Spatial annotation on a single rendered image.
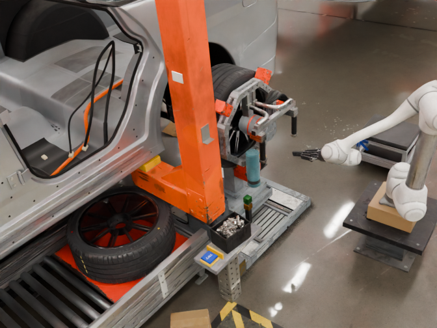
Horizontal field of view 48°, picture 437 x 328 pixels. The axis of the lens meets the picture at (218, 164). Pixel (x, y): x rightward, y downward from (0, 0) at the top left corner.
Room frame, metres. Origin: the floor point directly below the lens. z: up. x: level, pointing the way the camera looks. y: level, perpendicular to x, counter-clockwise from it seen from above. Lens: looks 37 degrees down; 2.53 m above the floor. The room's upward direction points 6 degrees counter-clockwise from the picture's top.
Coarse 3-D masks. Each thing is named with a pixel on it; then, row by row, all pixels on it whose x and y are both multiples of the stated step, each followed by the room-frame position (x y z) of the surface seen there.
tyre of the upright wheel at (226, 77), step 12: (216, 72) 2.77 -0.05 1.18; (228, 72) 2.75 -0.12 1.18; (240, 72) 2.74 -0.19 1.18; (252, 72) 2.80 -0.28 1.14; (216, 84) 2.66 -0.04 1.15; (228, 84) 2.64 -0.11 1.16; (240, 84) 2.71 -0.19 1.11; (216, 96) 2.58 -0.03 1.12; (264, 96) 2.88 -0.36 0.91; (252, 144) 2.77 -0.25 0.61
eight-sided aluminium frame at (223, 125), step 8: (256, 80) 2.72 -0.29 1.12; (240, 88) 2.65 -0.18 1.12; (248, 88) 2.63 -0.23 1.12; (256, 88) 2.69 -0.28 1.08; (264, 88) 2.75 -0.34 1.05; (232, 96) 2.58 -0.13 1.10; (240, 96) 2.57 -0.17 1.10; (232, 104) 2.54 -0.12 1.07; (272, 104) 2.81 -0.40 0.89; (232, 112) 2.51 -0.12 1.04; (272, 112) 2.81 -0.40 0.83; (224, 120) 2.52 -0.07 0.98; (224, 128) 2.46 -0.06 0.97; (224, 136) 2.45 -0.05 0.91; (224, 144) 2.45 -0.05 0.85; (256, 144) 2.75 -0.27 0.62; (224, 152) 2.46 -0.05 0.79; (232, 160) 2.49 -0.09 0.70; (240, 160) 2.54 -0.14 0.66
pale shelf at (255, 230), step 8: (256, 232) 2.08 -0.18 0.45; (248, 240) 2.03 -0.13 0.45; (216, 248) 1.99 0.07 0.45; (240, 248) 1.97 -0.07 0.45; (200, 256) 1.94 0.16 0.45; (224, 256) 1.92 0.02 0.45; (232, 256) 1.92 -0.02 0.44; (200, 264) 1.90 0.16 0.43; (216, 264) 1.87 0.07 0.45; (224, 264) 1.87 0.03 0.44
